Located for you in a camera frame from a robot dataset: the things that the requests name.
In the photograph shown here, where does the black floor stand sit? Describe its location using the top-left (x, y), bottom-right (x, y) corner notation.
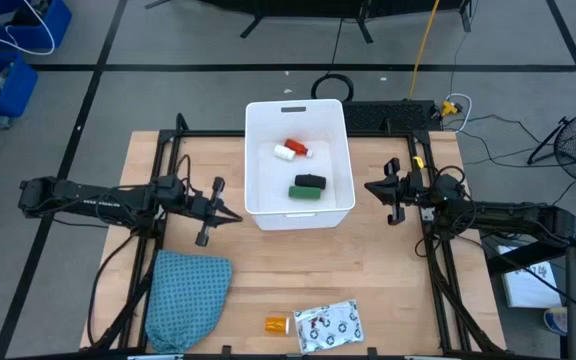
top-left (142, 0), bottom-right (474, 44)

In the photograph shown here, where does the coiled black cable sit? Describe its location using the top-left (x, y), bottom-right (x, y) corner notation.
top-left (310, 73), bottom-right (355, 101)

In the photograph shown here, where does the black floor mat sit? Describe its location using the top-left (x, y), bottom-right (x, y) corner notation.
top-left (341, 99), bottom-right (443, 134)

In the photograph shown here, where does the black floor fan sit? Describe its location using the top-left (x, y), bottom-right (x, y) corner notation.
top-left (526, 104), bottom-right (576, 184)

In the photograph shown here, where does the yellow cable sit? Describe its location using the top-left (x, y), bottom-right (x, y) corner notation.
top-left (407, 0), bottom-right (442, 100)

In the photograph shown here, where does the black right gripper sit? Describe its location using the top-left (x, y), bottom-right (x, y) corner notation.
top-left (364, 157), bottom-right (437, 226)

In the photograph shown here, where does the white perforated plastic basket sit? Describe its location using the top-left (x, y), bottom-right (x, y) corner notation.
top-left (244, 98), bottom-right (357, 232)

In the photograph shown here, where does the blue storage bin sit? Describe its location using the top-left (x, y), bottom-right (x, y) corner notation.
top-left (0, 51), bottom-right (39, 120)
top-left (0, 0), bottom-right (73, 51)

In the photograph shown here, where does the white printed plastic packet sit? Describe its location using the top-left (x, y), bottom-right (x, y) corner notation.
top-left (292, 299), bottom-right (365, 355)

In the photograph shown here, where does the red bottle white cap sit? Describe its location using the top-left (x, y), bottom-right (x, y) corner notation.
top-left (283, 138), bottom-right (314, 159)

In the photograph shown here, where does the black rectangular block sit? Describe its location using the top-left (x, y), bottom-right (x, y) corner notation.
top-left (294, 173), bottom-right (328, 191)

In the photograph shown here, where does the yellow plug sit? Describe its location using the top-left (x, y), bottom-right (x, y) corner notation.
top-left (440, 99), bottom-right (464, 117)

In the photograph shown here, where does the orange pill bottle white cap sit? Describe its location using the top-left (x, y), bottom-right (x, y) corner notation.
top-left (264, 315), bottom-right (291, 336)

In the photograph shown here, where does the green rectangular block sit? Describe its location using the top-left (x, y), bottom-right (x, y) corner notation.
top-left (287, 185), bottom-right (323, 201)

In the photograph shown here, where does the white plastic bottle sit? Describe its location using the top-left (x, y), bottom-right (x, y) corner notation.
top-left (273, 144), bottom-right (298, 162)

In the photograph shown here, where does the white looped cable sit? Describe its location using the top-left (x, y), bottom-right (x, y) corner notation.
top-left (445, 92), bottom-right (473, 134)

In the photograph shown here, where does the white paper stack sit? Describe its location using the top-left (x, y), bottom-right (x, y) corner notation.
top-left (497, 244), bottom-right (564, 309)

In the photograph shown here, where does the black metal table frame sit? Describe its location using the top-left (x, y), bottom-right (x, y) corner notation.
top-left (86, 112), bottom-right (507, 358)

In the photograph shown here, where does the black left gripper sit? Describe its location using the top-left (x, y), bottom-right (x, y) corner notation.
top-left (188, 176), bottom-right (244, 248)

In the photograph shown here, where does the teal patterned cloth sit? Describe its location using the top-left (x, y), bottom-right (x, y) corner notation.
top-left (144, 249), bottom-right (234, 354)

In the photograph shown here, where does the black floor cable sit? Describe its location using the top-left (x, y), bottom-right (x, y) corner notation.
top-left (455, 113), bottom-right (569, 170)

